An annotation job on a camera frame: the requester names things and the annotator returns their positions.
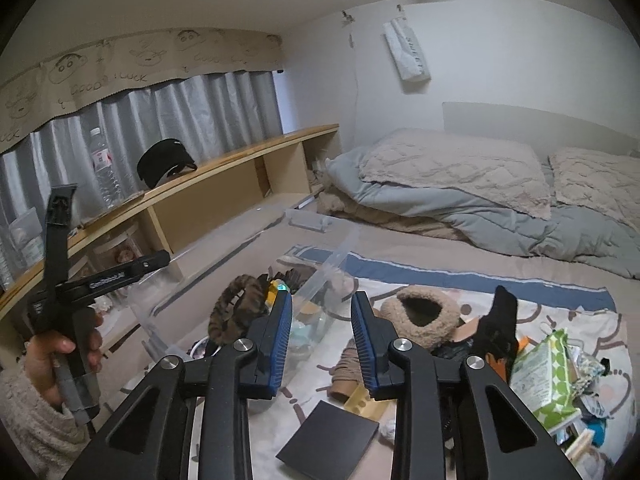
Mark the clear plastic storage bin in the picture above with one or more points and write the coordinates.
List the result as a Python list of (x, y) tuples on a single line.
[(305, 220)]

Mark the white headboard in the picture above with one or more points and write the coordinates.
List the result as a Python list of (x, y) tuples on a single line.
[(525, 120)]

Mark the printed blanket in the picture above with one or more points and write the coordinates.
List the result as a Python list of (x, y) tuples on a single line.
[(565, 310)]

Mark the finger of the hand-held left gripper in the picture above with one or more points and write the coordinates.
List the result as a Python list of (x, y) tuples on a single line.
[(59, 215), (115, 275)]

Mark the tan leather piece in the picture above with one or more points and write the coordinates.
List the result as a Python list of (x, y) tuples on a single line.
[(467, 332)]

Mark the black box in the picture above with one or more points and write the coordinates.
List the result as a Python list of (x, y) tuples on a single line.
[(325, 435)]

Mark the person's left forearm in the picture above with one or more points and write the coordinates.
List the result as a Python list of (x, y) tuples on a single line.
[(30, 430)]

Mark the black cap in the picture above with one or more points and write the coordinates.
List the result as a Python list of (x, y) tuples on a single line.
[(160, 160)]

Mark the green wet wipes packet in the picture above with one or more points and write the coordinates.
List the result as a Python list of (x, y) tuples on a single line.
[(540, 380)]

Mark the person's left hand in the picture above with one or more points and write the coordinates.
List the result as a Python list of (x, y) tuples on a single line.
[(47, 360)]

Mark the yellow plastic case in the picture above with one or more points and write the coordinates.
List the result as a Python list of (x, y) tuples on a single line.
[(360, 402)]

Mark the beige printed valance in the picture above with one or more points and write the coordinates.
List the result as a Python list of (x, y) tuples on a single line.
[(125, 60)]

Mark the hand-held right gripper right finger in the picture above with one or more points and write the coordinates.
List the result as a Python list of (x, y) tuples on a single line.
[(369, 350)]

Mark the furry leopard headband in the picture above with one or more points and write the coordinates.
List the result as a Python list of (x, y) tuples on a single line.
[(225, 310)]

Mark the black stitched glove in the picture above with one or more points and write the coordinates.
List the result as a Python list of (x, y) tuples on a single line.
[(500, 320)]

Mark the grey curtain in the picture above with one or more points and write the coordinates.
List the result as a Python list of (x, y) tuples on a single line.
[(150, 120)]

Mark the small beige box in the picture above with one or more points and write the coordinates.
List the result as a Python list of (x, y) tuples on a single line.
[(582, 447)]

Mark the twine roll on cardboard tube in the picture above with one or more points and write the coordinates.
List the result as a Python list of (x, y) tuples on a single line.
[(345, 370)]

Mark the white crochet pouch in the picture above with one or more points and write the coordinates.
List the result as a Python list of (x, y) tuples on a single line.
[(387, 431)]

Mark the clear plastic container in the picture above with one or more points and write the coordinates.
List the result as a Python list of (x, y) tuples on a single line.
[(25, 240)]

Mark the beige textured pillow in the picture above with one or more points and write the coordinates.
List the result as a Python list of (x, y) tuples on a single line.
[(450, 165), (600, 180)]

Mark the white hanging bag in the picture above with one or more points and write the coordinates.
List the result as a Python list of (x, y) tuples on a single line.
[(407, 50)]

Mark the wooden shelf unit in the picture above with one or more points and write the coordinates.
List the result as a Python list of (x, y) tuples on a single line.
[(225, 157)]

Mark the grey duvet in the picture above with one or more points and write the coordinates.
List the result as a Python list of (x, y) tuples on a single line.
[(500, 225)]

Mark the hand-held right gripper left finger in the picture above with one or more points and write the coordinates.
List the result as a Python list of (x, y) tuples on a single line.
[(275, 350)]

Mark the brown leather piece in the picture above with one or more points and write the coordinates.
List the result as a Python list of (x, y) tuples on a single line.
[(521, 345)]

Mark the beige fluffy hat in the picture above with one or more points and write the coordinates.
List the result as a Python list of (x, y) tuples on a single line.
[(450, 320)]

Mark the clear water bottle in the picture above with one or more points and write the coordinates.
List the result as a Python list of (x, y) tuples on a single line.
[(105, 170)]

